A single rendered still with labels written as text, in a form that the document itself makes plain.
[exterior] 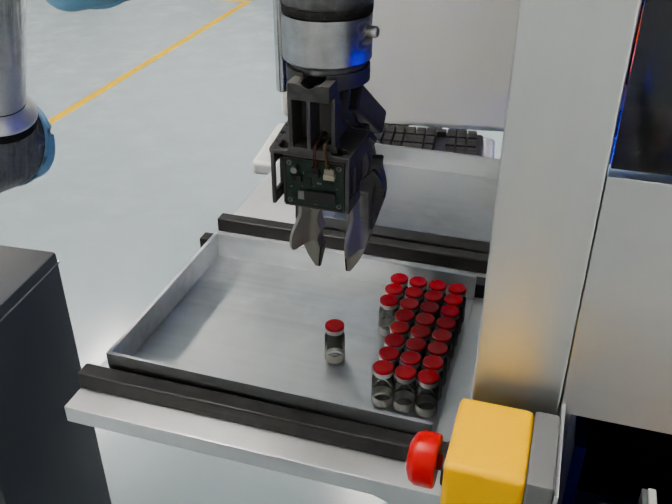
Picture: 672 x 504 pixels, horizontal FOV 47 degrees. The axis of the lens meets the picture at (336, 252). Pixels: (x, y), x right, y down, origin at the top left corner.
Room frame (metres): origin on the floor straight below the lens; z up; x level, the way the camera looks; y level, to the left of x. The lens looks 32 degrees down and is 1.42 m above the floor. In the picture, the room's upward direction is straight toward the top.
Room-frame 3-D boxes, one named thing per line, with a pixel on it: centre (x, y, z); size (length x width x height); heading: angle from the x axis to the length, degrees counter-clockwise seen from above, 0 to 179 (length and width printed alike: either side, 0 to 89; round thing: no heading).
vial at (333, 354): (0.65, 0.00, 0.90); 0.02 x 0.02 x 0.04
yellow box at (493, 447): (0.39, -0.11, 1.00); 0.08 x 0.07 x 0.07; 73
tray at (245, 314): (0.69, 0.03, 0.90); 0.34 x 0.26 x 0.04; 72
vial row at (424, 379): (0.65, -0.11, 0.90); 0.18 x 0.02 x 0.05; 162
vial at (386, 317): (0.70, -0.06, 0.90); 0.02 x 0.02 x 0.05
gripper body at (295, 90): (0.63, 0.01, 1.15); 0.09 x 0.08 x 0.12; 162
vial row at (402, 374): (0.65, -0.09, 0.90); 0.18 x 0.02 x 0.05; 162
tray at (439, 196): (0.98, -0.18, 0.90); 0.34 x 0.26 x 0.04; 73
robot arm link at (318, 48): (0.64, 0.00, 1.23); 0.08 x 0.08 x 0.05
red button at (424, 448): (0.40, -0.07, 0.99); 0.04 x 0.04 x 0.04; 73
